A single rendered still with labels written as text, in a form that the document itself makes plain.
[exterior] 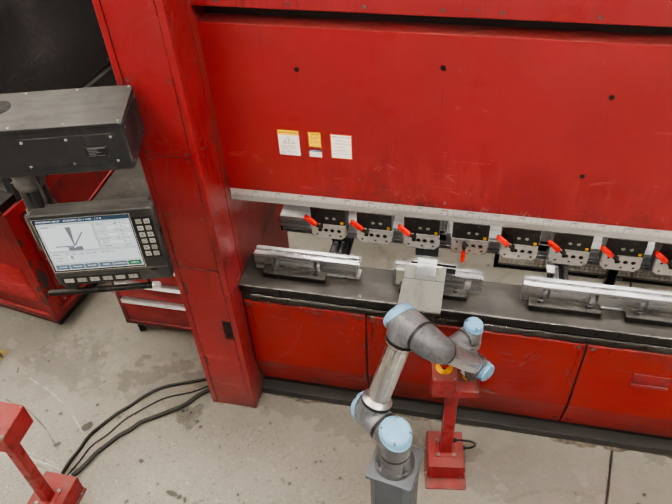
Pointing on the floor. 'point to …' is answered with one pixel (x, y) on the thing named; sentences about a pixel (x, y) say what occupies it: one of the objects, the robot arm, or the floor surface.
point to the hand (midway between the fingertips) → (466, 375)
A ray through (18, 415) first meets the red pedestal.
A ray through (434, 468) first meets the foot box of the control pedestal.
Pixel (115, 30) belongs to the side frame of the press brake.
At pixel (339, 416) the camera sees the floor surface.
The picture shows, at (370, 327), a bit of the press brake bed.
